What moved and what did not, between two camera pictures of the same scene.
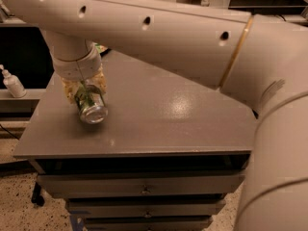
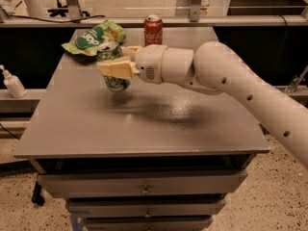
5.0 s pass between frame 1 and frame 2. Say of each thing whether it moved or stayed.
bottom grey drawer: stayed
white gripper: moved
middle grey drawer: stayed
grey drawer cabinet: stayed
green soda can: moved
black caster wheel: stayed
